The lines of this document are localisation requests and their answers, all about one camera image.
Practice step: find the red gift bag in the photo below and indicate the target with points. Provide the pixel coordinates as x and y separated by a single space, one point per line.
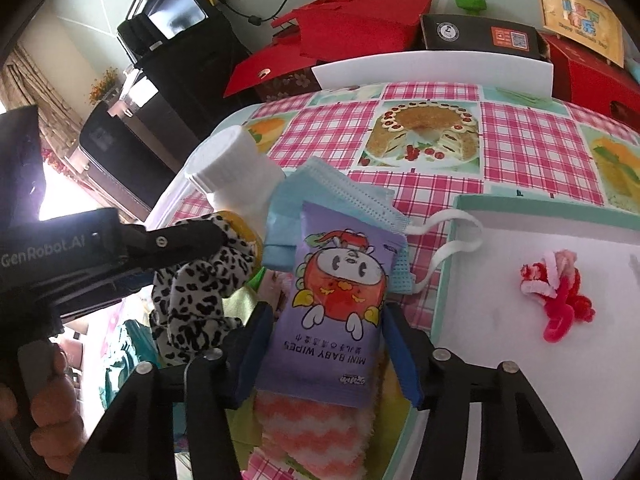
360 15

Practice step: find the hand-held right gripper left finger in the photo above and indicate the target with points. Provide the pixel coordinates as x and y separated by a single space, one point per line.
250 360

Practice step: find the person's left hand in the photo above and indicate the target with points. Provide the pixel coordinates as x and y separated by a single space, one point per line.
55 410

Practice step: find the red pipe cleaner toy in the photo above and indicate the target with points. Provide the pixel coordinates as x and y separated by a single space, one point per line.
565 305

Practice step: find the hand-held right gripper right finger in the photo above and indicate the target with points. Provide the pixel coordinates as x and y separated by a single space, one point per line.
405 365

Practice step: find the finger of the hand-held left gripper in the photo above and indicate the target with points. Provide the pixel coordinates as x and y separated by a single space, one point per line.
110 292
175 245

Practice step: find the glossy black side cabinet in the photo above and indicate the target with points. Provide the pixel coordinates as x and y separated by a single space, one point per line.
125 155

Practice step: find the pink white striped fluffy sock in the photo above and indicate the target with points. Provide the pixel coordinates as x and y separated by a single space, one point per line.
310 435

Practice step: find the black monitor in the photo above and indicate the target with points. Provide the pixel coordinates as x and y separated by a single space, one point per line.
170 10

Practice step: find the white tray with teal rim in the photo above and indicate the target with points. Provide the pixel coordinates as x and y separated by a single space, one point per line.
525 360

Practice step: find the orange artificial flowers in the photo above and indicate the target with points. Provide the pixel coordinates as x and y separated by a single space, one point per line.
104 85

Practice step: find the leopard print cloth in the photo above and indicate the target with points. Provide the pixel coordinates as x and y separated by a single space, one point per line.
195 300

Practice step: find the dark red box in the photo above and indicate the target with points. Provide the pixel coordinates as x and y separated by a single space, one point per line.
585 80

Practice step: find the black cardboard box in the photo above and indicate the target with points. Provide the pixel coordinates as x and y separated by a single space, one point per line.
475 35

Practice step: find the floral patterned box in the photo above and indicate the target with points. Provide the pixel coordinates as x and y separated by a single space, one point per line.
287 85

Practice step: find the red flat gift box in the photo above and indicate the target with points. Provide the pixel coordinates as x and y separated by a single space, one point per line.
265 67

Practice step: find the purple wet wipes packet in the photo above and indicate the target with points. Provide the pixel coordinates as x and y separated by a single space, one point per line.
325 320

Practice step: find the pink checkered printed tablecloth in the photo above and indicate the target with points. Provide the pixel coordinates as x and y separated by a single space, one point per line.
525 150

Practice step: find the blue face mask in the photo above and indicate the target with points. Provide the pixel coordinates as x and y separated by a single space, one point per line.
330 185

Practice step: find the white foam board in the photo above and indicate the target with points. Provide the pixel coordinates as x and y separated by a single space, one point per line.
430 72

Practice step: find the white plastic bottle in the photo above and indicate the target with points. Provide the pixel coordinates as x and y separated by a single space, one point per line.
225 160

